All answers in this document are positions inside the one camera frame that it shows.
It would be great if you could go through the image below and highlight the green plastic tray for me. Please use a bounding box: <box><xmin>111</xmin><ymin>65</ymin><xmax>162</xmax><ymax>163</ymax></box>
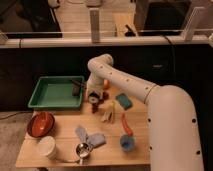
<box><xmin>28</xmin><ymin>76</ymin><xmax>84</xmax><ymax>110</ymax></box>

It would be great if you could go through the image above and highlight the orange fruit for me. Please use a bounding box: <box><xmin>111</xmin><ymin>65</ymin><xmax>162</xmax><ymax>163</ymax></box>
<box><xmin>103</xmin><ymin>79</ymin><xmax>110</xmax><ymax>90</ymax></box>

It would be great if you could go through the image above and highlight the grey blue cloth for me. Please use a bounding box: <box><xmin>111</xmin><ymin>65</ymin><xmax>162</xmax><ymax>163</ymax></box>
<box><xmin>75</xmin><ymin>126</ymin><xmax>106</xmax><ymax>148</ymax></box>

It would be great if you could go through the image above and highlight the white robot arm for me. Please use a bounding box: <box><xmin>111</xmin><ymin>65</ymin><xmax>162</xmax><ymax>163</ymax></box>
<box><xmin>87</xmin><ymin>54</ymin><xmax>204</xmax><ymax>171</ymax></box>

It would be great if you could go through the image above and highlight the blue small cup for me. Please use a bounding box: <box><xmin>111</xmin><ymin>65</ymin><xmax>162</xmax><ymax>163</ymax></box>
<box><xmin>120</xmin><ymin>134</ymin><xmax>135</xmax><ymax>152</ymax></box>

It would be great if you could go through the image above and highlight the orange carrot toy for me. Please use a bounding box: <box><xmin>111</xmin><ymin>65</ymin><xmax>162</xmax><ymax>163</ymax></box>
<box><xmin>121</xmin><ymin>113</ymin><xmax>133</xmax><ymax>136</ymax></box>

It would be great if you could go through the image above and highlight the red brown bowl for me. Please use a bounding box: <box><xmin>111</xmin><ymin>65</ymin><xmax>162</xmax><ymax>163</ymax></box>
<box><xmin>27</xmin><ymin>112</ymin><xmax>55</xmax><ymax>138</ymax></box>

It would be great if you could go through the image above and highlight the black handled brush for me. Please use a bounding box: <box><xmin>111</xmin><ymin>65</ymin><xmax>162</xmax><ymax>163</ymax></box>
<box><xmin>71</xmin><ymin>79</ymin><xmax>100</xmax><ymax>104</ymax></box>

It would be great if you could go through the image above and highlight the black rectangular block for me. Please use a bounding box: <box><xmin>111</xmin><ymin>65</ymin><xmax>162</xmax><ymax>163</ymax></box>
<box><xmin>72</xmin><ymin>81</ymin><xmax>81</xmax><ymax>96</ymax></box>

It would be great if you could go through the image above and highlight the teal sponge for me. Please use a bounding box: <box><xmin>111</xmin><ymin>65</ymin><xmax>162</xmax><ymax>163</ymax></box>
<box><xmin>116</xmin><ymin>93</ymin><xmax>132</xmax><ymax>110</ymax></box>

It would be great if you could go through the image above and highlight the dark grape bunch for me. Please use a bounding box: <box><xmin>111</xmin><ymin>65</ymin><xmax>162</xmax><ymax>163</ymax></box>
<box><xmin>90</xmin><ymin>92</ymin><xmax>109</xmax><ymax>113</ymax></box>

